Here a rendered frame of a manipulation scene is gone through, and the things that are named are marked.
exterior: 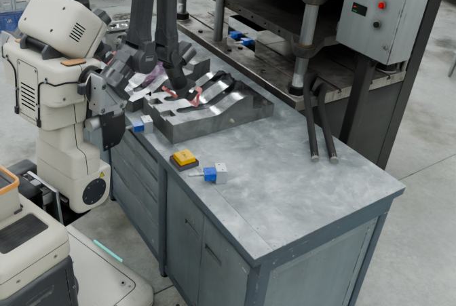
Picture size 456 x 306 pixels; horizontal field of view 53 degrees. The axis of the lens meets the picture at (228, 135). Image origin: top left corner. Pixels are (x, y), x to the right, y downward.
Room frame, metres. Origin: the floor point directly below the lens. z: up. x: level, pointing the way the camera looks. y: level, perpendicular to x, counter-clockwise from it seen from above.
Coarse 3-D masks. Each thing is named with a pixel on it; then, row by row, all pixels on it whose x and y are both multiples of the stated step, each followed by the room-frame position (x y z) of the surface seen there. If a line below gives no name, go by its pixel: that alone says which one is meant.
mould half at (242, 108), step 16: (224, 80) 1.80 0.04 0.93; (240, 80) 1.97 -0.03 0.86; (144, 96) 1.67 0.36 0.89; (160, 96) 1.68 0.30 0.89; (208, 96) 1.71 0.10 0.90; (240, 96) 1.67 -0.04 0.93; (256, 96) 1.82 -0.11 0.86; (144, 112) 1.67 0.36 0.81; (176, 112) 1.57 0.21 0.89; (192, 112) 1.59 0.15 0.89; (208, 112) 1.60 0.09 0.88; (224, 112) 1.61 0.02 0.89; (240, 112) 1.66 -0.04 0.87; (256, 112) 1.71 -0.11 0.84; (272, 112) 1.77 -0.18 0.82; (160, 128) 1.55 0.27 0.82; (176, 128) 1.48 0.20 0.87; (192, 128) 1.52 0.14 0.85; (208, 128) 1.57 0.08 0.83; (224, 128) 1.61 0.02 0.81
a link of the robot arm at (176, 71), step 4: (180, 56) 1.42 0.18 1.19; (164, 64) 1.40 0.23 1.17; (168, 64) 1.39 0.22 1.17; (180, 64) 1.45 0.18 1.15; (164, 68) 1.39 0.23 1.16; (168, 68) 1.39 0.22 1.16; (172, 68) 1.38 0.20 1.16; (176, 68) 1.39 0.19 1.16; (180, 68) 1.41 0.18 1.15; (168, 72) 1.39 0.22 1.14; (172, 72) 1.39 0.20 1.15; (176, 72) 1.40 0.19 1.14; (180, 72) 1.41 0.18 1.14; (168, 76) 1.40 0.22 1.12; (172, 76) 1.40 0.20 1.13; (176, 76) 1.40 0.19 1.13
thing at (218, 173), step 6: (204, 168) 1.28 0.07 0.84; (210, 168) 1.29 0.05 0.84; (216, 168) 1.27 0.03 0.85; (222, 168) 1.28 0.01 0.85; (192, 174) 1.26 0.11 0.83; (198, 174) 1.26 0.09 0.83; (204, 174) 1.26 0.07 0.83; (210, 174) 1.25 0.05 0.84; (216, 174) 1.26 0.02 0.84; (222, 174) 1.26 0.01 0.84; (216, 180) 1.25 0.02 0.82; (222, 180) 1.26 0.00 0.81
